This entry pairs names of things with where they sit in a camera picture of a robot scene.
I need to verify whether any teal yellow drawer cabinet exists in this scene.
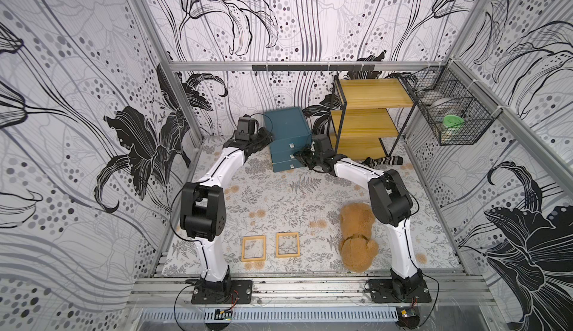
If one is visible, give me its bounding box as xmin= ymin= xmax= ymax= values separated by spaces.
xmin=264 ymin=107 xmax=311 ymax=173

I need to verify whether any yellow square brooch box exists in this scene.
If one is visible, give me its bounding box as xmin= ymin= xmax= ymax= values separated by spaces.
xmin=275 ymin=232 xmax=301 ymax=258
xmin=241 ymin=235 xmax=267 ymax=262

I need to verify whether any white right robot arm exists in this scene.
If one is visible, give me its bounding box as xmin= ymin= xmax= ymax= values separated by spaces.
xmin=294 ymin=135 xmax=431 ymax=303

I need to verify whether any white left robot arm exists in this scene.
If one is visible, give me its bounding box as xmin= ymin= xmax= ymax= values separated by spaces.
xmin=179 ymin=127 xmax=272 ymax=299

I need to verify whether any wooden black-framed shelf rack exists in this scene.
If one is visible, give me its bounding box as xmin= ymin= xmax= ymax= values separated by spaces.
xmin=330 ymin=73 xmax=416 ymax=160

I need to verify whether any black white striped sock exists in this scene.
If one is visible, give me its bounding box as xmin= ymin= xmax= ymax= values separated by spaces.
xmin=362 ymin=156 xmax=404 ymax=168

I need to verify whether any brown teddy bear plush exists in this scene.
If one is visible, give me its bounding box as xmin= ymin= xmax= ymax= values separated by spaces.
xmin=340 ymin=203 xmax=379 ymax=273

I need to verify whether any white bowl in basket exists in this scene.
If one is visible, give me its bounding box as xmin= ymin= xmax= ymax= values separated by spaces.
xmin=428 ymin=98 xmax=457 ymax=115

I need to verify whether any green lidded cup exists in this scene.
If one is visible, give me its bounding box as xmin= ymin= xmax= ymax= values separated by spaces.
xmin=441 ymin=115 xmax=465 ymax=141

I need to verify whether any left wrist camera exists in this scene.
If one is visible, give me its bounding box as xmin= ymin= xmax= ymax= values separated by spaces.
xmin=234 ymin=115 xmax=259 ymax=141

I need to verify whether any black wall hook bar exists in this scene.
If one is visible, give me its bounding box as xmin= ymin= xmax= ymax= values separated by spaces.
xmin=252 ymin=63 xmax=375 ymax=72

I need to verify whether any black wire wall basket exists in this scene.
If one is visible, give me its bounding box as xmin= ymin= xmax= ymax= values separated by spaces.
xmin=410 ymin=65 xmax=503 ymax=146

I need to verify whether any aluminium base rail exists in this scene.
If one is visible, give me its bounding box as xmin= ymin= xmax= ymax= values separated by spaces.
xmin=127 ymin=271 xmax=495 ymax=307

